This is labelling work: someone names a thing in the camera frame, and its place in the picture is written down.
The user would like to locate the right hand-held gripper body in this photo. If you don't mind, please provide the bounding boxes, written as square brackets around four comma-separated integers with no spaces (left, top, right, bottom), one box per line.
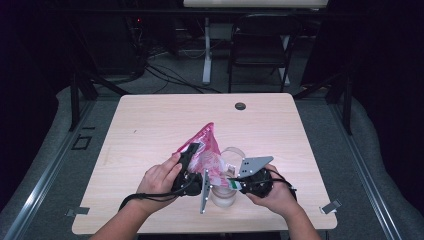
[237,155,275,198]

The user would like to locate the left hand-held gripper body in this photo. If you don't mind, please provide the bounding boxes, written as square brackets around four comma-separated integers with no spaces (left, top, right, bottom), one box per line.
[171,168,213,215]

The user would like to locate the clear plastic jar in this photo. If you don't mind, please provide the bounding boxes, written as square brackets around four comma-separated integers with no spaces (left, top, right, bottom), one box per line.
[210,184,238,209]

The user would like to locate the clear pink-printed plastic bag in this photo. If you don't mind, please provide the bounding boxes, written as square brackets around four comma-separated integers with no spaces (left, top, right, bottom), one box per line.
[174,122,243,191]

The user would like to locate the person's left hand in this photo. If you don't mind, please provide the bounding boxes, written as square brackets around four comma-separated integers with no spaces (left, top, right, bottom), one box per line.
[134,152,183,216]

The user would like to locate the person's right hand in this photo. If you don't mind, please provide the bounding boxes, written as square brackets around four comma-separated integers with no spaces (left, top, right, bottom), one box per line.
[245,163,298,219]

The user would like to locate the grey tape tab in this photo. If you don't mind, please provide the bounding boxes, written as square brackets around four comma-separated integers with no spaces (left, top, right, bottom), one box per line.
[65,206,91,218]
[319,199,343,215]

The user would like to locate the black metal stand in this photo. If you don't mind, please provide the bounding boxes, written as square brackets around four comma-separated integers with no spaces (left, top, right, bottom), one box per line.
[293,71,354,136]
[68,66,131,132]

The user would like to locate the grey box under desk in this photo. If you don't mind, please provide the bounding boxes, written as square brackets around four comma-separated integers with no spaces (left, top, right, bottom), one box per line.
[209,23,234,41]

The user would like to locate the dark equipment cabinet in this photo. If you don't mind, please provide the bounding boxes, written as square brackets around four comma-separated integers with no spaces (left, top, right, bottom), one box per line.
[76,13,148,76]

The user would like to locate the black folding chair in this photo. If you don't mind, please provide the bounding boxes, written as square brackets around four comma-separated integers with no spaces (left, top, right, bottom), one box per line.
[227,13,304,94]

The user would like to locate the black curtain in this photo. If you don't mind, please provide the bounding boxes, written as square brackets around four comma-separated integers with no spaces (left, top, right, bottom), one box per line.
[349,0,424,208]
[0,0,73,208]

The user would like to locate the white desk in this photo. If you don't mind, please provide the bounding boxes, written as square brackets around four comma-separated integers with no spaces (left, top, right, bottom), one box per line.
[182,0,330,86]

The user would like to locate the right hand-held gripper cable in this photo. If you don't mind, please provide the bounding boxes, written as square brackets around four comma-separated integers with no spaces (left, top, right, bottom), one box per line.
[266,169,298,201]

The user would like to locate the black floor cables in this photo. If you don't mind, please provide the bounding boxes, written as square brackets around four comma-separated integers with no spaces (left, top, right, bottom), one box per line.
[144,63,223,95]

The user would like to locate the aluminium floor rail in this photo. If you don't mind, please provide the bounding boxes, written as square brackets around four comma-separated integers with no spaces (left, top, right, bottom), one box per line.
[0,99,96,240]
[328,99,403,240]

